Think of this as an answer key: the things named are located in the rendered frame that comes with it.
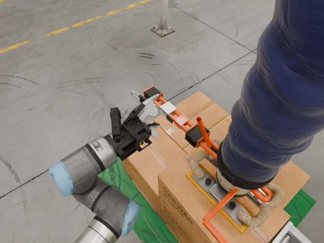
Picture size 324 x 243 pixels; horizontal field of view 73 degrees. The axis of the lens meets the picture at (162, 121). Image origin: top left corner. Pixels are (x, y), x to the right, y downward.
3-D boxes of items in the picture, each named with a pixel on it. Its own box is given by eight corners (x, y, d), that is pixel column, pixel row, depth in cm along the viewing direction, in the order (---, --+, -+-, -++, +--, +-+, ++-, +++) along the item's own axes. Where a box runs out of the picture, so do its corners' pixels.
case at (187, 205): (263, 233, 144) (291, 216, 112) (221, 279, 129) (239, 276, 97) (198, 166, 172) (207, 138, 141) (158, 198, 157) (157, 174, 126)
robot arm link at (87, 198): (95, 216, 69) (85, 205, 59) (69, 195, 73) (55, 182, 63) (114, 191, 74) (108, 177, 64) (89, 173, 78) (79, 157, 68)
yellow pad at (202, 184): (255, 218, 96) (259, 215, 92) (241, 235, 92) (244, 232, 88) (199, 164, 112) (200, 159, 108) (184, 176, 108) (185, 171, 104)
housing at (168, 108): (177, 113, 119) (177, 108, 116) (167, 120, 116) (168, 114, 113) (168, 106, 122) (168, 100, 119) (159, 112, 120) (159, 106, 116)
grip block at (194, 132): (209, 138, 109) (211, 131, 105) (195, 149, 106) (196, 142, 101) (197, 128, 113) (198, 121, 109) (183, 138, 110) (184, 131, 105)
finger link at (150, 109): (169, 103, 64) (150, 128, 66) (156, 92, 67) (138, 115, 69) (165, 100, 62) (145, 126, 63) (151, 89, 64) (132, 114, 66)
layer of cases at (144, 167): (287, 194, 199) (311, 176, 167) (211, 280, 161) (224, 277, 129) (194, 115, 256) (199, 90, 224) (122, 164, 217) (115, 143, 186)
